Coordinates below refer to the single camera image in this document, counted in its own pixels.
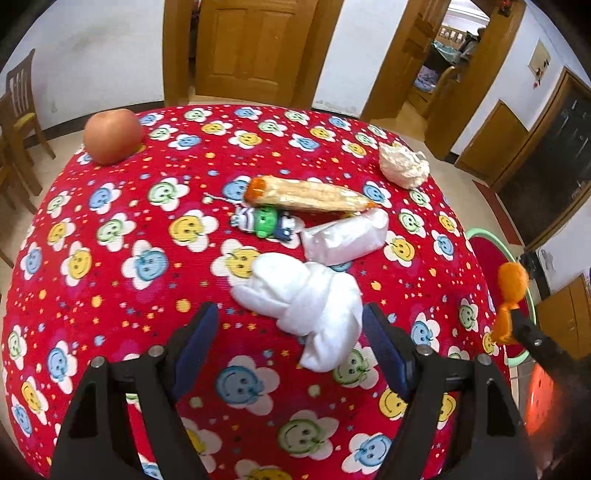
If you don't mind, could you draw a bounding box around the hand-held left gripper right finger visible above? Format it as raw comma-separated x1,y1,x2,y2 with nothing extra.
362,302,539,480

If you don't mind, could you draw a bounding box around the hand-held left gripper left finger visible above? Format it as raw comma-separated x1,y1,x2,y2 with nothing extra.
50,302,220,480

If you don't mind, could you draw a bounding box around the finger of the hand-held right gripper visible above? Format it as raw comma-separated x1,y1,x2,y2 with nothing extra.
508,310,591,384

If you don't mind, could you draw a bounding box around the large white tissue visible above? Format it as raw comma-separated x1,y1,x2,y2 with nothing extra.
229,252,364,372

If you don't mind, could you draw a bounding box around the red basin with green rim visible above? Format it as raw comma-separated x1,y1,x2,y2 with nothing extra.
464,226,539,367

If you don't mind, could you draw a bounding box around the wooden cabinet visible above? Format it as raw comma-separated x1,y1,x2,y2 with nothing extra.
536,272,591,361

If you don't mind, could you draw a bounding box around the orange stool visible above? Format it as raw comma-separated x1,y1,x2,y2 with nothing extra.
524,362,564,437

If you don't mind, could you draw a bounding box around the dark shoe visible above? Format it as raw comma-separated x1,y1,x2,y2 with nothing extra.
519,251,552,296

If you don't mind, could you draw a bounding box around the red smiley flower tablecloth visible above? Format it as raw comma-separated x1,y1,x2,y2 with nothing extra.
0,104,513,480

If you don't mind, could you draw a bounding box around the white plastic packet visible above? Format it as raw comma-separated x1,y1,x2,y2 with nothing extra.
300,209,389,267

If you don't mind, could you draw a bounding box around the green and white striped toy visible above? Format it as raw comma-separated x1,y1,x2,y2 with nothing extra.
203,191,305,243

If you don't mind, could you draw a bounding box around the red doormat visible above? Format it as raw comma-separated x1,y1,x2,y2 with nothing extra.
472,180,527,245

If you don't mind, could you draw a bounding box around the black entrance door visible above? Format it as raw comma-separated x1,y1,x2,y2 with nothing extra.
505,85,591,245

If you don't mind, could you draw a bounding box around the long beige snack stick packet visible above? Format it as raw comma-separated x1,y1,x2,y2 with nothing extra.
245,175,377,215

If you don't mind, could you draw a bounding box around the crumpled white plastic wrap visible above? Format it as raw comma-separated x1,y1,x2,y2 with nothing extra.
379,141,431,190

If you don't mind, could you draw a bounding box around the red apple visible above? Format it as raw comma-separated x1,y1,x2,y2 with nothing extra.
83,109,144,165

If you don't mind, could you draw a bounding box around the wooden chair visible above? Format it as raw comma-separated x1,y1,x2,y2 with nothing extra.
0,95,43,217
0,48,56,160

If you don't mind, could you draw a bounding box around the open wooden door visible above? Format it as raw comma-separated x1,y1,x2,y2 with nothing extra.
360,0,451,121

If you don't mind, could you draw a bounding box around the wooden bunk bed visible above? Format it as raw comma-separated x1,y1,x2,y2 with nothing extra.
413,23,485,116

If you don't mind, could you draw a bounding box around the closed wooden door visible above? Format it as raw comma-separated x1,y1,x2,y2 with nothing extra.
194,0,319,107

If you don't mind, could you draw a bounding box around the wooden wall panel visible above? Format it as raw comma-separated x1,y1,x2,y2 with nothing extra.
455,99,529,185

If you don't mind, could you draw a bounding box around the brown entrance door frame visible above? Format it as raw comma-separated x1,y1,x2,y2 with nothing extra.
489,67,591,252

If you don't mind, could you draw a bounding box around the wooden door frame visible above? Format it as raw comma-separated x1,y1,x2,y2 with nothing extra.
360,0,527,162
163,0,345,109

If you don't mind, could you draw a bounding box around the framed wall notice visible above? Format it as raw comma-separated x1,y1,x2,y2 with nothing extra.
526,39,555,88

